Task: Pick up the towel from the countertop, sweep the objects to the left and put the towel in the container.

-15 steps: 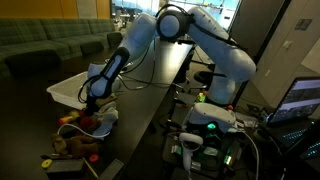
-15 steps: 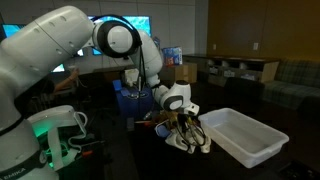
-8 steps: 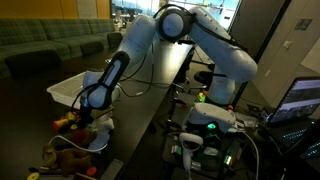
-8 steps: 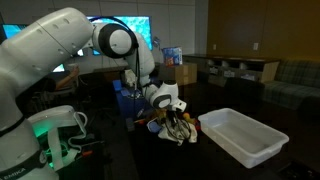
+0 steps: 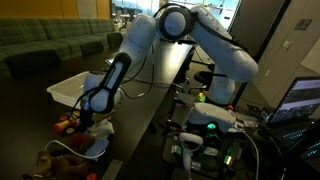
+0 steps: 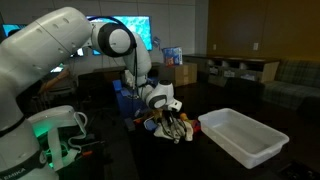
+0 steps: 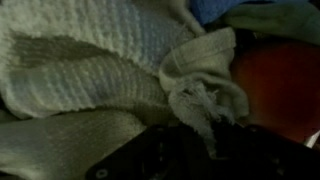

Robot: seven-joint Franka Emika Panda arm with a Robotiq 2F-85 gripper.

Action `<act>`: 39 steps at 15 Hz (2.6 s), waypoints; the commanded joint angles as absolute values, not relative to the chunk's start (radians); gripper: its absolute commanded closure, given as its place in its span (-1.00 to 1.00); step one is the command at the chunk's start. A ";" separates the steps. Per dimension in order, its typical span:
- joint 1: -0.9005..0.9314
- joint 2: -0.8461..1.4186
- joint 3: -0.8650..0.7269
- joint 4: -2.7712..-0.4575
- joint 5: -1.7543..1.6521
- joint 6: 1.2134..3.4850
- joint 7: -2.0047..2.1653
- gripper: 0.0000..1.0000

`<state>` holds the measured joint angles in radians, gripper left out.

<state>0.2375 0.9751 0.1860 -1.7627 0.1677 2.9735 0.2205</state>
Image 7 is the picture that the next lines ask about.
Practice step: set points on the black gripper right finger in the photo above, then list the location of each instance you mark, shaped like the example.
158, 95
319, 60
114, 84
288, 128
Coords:
263, 156

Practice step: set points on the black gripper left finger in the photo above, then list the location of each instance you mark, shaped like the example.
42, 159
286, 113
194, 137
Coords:
146, 153

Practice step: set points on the white terry towel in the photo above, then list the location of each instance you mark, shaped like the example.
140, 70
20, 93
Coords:
100, 66

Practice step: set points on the red ball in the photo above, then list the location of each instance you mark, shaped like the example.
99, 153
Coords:
283, 90

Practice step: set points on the blue cloth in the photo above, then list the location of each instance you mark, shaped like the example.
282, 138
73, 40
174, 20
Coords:
213, 10

